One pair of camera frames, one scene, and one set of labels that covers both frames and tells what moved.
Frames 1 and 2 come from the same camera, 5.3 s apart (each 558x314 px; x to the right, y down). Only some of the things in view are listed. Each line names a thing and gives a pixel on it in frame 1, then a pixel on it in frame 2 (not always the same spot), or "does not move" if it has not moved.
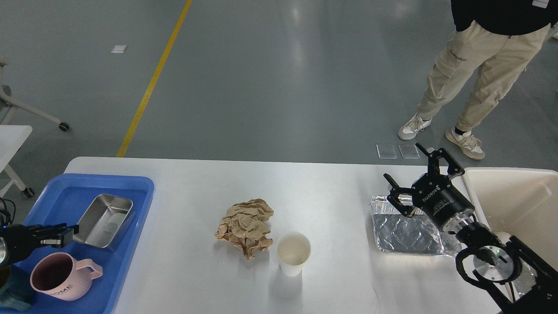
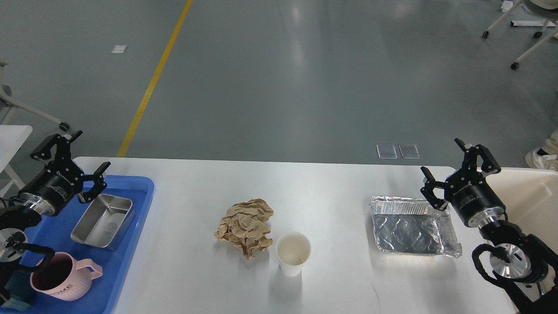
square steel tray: x=105 y=221 does not move
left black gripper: x=20 y=240 → x=51 y=190
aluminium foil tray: x=394 y=232 does not move
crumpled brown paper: x=245 y=225 does not move
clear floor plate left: x=386 y=151 does not move
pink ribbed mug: x=60 y=274 does not move
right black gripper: x=438 y=198 → x=476 y=203
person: x=498 y=39 → x=545 y=157
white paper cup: x=293 y=250 does not move
